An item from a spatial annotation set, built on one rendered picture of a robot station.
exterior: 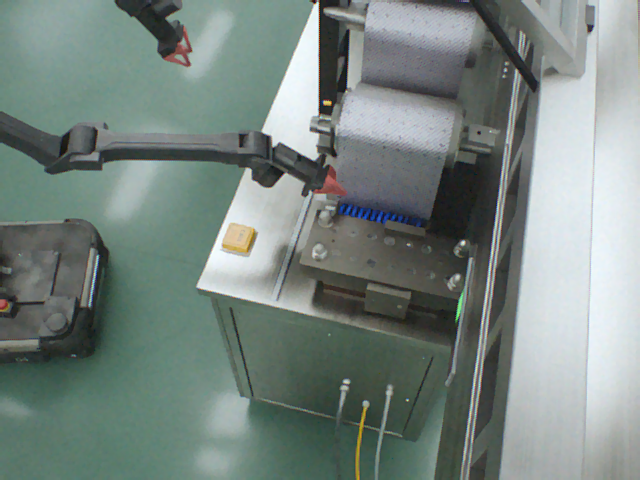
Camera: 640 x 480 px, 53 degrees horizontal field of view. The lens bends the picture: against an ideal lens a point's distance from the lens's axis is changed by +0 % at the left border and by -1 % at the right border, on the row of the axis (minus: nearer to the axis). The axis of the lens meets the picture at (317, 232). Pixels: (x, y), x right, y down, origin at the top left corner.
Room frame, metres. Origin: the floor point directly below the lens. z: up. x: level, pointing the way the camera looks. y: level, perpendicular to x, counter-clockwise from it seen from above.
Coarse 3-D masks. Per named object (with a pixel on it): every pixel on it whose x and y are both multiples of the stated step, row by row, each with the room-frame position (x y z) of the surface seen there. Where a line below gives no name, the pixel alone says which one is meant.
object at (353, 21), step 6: (348, 6) 1.24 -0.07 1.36; (354, 6) 1.24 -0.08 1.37; (360, 6) 1.24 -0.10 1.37; (366, 6) 1.24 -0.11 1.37; (348, 12) 1.23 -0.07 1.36; (354, 12) 1.22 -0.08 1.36; (360, 12) 1.22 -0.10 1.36; (366, 12) 1.22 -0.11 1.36; (348, 18) 1.22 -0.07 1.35; (354, 18) 1.22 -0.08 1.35; (360, 18) 1.21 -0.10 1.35; (348, 24) 1.22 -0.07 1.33; (354, 24) 1.21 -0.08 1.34; (360, 24) 1.21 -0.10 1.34; (360, 30) 1.21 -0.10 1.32
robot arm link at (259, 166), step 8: (248, 160) 0.92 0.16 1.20; (256, 160) 0.92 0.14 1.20; (264, 160) 0.92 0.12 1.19; (248, 168) 0.91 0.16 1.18; (256, 168) 0.91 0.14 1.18; (264, 168) 0.92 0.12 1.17; (256, 176) 0.95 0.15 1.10; (264, 176) 0.95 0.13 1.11; (272, 176) 0.94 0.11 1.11; (280, 176) 0.95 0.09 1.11; (264, 184) 0.94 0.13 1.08; (272, 184) 0.94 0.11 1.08
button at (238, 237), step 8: (232, 224) 0.93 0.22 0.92; (240, 224) 0.93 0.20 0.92; (232, 232) 0.91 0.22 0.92; (240, 232) 0.91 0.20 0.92; (248, 232) 0.91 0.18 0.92; (224, 240) 0.88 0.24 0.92; (232, 240) 0.88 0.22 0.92; (240, 240) 0.88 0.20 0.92; (248, 240) 0.88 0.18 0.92; (232, 248) 0.86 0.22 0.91; (240, 248) 0.86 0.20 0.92; (248, 248) 0.87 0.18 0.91
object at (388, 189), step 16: (352, 160) 0.92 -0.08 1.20; (336, 176) 0.93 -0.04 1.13; (352, 176) 0.92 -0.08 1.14; (368, 176) 0.91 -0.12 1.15; (384, 176) 0.90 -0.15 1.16; (400, 176) 0.89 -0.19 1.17; (416, 176) 0.88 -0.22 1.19; (432, 176) 0.88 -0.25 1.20; (352, 192) 0.92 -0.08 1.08; (368, 192) 0.91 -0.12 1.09; (384, 192) 0.90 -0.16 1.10; (400, 192) 0.89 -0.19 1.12; (416, 192) 0.88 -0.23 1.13; (432, 192) 0.87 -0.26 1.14; (384, 208) 0.90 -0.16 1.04; (400, 208) 0.89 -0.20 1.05; (416, 208) 0.88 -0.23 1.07; (432, 208) 0.87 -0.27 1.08
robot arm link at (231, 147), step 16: (96, 128) 0.98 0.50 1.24; (96, 144) 0.93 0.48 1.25; (112, 144) 0.93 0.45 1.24; (128, 144) 0.93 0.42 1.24; (144, 144) 0.93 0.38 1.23; (160, 144) 0.94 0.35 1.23; (176, 144) 0.94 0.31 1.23; (192, 144) 0.94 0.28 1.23; (208, 144) 0.94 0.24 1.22; (224, 144) 0.95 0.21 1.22; (240, 144) 0.98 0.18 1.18; (256, 144) 0.95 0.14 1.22; (80, 160) 0.89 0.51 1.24; (96, 160) 0.89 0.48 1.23; (112, 160) 0.92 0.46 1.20; (128, 160) 0.93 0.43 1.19; (144, 160) 0.93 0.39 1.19; (160, 160) 0.93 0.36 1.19; (176, 160) 0.93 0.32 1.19; (192, 160) 0.93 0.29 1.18; (208, 160) 0.93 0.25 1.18; (224, 160) 0.93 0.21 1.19; (240, 160) 0.93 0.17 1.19
